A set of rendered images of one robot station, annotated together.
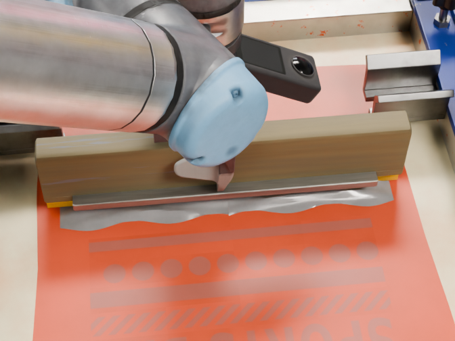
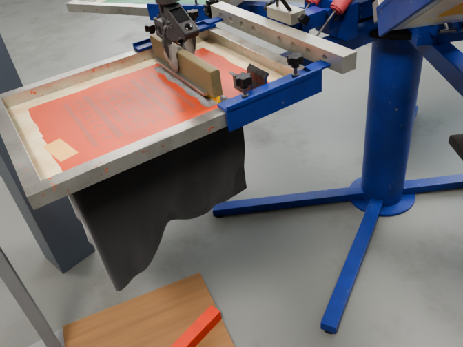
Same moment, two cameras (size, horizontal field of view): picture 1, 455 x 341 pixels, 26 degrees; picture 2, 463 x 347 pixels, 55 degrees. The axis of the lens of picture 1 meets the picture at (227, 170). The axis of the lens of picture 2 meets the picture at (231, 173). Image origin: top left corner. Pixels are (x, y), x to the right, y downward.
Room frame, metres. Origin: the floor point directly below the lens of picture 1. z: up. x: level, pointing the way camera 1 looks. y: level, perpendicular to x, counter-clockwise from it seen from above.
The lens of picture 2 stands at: (0.28, -1.18, 1.53)
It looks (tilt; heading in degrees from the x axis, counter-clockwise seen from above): 37 degrees down; 69
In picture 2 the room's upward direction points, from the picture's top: 8 degrees counter-clockwise
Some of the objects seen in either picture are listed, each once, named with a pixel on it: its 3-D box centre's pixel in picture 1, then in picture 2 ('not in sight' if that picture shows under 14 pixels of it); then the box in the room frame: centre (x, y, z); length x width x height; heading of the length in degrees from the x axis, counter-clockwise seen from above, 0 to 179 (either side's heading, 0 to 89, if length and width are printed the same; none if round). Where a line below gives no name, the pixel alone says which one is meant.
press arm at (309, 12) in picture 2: not in sight; (300, 21); (1.07, 0.05, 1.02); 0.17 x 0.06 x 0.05; 6
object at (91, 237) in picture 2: not in sight; (74, 197); (0.22, -0.04, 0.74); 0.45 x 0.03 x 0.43; 96
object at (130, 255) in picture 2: not in sight; (176, 198); (0.48, -0.22, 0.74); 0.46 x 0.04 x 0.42; 6
